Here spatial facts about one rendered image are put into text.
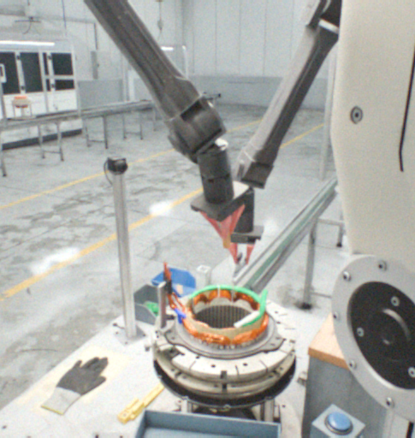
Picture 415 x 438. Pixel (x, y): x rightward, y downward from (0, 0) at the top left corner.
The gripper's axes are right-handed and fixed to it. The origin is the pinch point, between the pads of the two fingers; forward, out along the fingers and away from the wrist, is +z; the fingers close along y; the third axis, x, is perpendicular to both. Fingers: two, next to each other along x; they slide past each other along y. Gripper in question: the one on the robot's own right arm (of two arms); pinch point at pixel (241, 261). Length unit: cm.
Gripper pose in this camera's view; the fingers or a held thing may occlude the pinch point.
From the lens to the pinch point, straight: 110.5
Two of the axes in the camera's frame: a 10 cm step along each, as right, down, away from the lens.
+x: -2.6, 3.8, -8.9
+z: 0.1, 9.2, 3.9
